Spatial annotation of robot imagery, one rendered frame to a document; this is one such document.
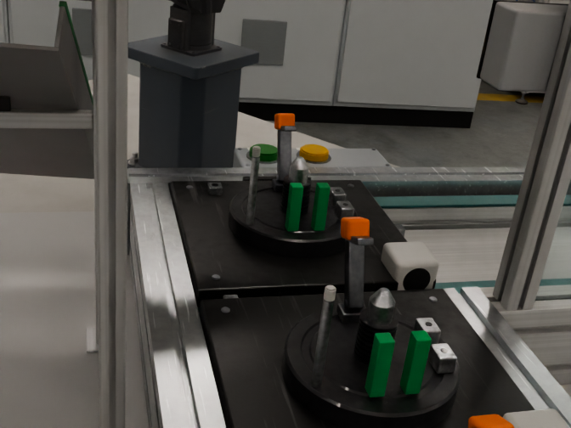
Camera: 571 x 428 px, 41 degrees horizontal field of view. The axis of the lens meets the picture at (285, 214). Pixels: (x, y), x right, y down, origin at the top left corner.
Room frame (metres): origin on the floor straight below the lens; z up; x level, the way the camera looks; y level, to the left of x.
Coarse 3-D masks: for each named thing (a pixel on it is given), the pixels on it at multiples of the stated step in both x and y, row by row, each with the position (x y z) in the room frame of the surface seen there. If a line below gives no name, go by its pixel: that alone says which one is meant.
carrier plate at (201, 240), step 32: (192, 192) 0.79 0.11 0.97; (224, 192) 0.80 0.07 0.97; (352, 192) 0.85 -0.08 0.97; (192, 224) 0.72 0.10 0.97; (224, 224) 0.72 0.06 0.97; (384, 224) 0.77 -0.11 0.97; (192, 256) 0.65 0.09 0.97; (224, 256) 0.66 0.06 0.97; (256, 256) 0.66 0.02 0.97; (224, 288) 0.60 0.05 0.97; (256, 288) 0.61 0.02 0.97; (288, 288) 0.61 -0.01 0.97; (320, 288) 0.62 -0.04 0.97
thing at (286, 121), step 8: (280, 120) 0.80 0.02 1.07; (288, 120) 0.80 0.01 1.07; (280, 128) 0.80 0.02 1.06; (288, 128) 0.79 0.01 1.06; (296, 128) 0.79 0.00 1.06; (280, 136) 0.80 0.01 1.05; (288, 136) 0.80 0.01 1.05; (280, 144) 0.80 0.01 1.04; (288, 144) 0.80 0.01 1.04; (280, 152) 0.79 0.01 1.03; (288, 152) 0.80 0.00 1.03; (280, 160) 0.79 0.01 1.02; (288, 160) 0.79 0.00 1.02; (280, 168) 0.79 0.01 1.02; (288, 168) 0.79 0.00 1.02; (280, 176) 0.78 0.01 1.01
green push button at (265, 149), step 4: (256, 144) 0.96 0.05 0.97; (260, 144) 0.96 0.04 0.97; (264, 144) 0.96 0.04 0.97; (268, 144) 0.97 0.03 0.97; (264, 148) 0.95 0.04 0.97; (268, 148) 0.95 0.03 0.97; (272, 148) 0.95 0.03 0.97; (276, 148) 0.96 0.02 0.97; (260, 152) 0.94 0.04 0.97; (264, 152) 0.94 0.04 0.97; (268, 152) 0.94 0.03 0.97; (272, 152) 0.94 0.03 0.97; (276, 152) 0.94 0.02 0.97; (260, 156) 0.93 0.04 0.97; (264, 156) 0.93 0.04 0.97; (268, 156) 0.93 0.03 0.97; (272, 156) 0.93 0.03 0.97; (276, 156) 0.94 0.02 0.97; (260, 160) 0.93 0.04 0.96; (264, 160) 0.93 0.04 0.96; (268, 160) 0.93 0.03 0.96; (272, 160) 0.93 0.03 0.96
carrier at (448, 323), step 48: (384, 288) 0.50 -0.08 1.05; (240, 336) 0.53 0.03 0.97; (288, 336) 0.51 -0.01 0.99; (336, 336) 0.51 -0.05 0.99; (384, 336) 0.45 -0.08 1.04; (432, 336) 0.51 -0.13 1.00; (240, 384) 0.46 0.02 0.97; (288, 384) 0.47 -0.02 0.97; (336, 384) 0.45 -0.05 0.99; (384, 384) 0.44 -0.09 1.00; (432, 384) 0.47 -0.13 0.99; (480, 384) 0.50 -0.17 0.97
